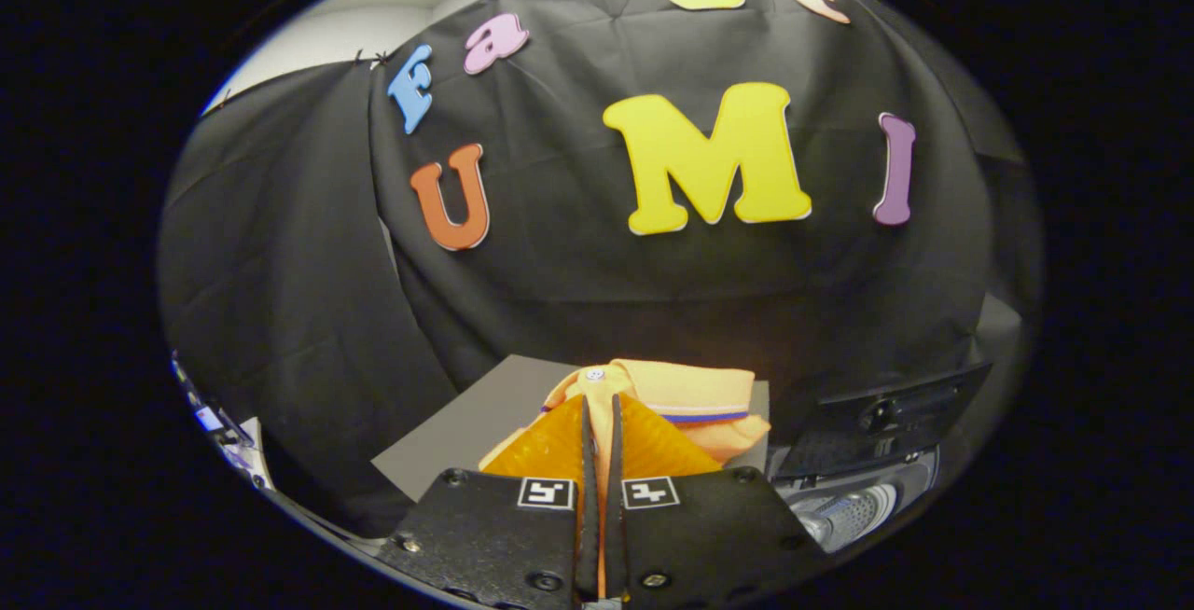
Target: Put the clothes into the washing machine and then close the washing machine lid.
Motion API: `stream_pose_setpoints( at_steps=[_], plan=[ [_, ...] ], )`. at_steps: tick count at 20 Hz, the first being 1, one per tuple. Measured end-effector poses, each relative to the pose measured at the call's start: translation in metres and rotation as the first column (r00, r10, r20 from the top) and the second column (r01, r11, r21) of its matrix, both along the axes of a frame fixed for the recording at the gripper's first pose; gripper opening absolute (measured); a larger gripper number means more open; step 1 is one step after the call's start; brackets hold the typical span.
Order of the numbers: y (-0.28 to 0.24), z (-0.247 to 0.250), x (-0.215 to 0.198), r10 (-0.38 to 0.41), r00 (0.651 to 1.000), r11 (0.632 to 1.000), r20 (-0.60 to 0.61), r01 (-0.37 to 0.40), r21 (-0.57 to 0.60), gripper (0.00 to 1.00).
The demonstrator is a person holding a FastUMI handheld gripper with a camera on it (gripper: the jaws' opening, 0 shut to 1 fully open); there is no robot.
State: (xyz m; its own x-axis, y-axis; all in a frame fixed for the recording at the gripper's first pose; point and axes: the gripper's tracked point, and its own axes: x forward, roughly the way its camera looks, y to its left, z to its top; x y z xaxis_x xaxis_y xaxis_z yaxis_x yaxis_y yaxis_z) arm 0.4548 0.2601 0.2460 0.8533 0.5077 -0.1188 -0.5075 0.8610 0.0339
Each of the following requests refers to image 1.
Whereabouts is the orange polo shirt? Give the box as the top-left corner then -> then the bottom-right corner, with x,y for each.
480,358 -> 772,597

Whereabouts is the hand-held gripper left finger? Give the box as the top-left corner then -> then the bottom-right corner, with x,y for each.
381,394 -> 600,610

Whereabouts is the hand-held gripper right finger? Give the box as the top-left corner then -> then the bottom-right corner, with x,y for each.
602,392 -> 831,610

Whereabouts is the black backdrop cloth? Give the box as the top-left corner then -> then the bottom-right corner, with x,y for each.
157,0 -> 1044,536

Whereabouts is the white and blue equipment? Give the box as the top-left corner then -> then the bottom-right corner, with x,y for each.
171,352 -> 271,492

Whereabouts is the grey cabinet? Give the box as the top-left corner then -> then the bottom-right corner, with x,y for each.
371,354 -> 771,504

